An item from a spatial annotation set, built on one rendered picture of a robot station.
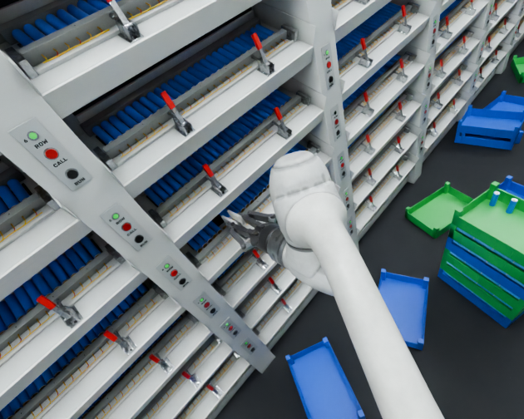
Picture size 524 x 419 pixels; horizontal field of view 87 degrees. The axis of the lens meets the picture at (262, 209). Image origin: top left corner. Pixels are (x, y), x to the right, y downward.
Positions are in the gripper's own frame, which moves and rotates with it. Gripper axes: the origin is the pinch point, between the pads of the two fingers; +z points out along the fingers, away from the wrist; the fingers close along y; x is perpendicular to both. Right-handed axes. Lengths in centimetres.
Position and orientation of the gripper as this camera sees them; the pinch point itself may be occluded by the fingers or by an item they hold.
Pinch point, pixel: (233, 219)
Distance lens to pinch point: 82.3
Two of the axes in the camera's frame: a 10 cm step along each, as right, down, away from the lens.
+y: -6.7, 6.6, -3.4
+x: 4.0, 7.1, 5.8
